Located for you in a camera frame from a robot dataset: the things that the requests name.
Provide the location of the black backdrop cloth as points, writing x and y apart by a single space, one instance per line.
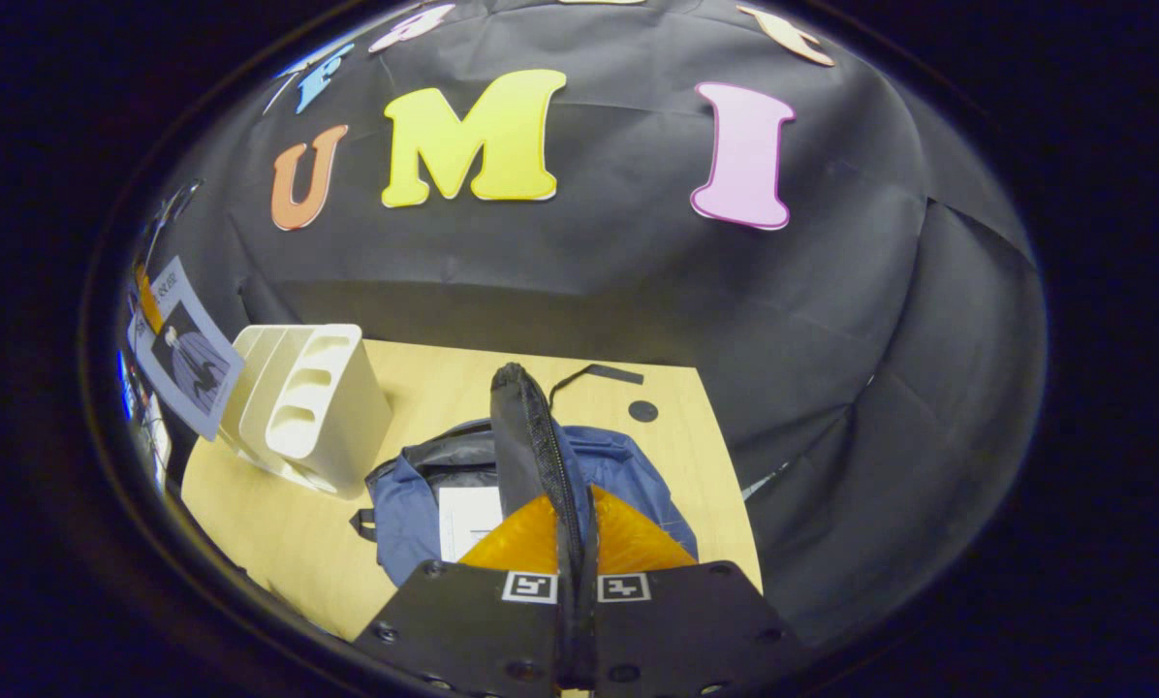
638 271

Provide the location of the lit computer screen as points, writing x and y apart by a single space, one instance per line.
143 427

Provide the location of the black round table grommet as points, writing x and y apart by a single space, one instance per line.
642 411

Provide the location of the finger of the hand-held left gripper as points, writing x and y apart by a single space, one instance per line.
150 305

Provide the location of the white book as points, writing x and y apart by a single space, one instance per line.
468 519

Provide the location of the blue schoolbag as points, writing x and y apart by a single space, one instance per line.
638 475

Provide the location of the white plastic bookshelf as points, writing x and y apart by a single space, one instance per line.
357 427

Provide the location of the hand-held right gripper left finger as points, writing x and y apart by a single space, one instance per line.
463 630

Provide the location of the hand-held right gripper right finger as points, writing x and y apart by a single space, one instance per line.
686 630

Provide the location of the grey illustrated book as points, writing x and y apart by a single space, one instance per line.
187 359

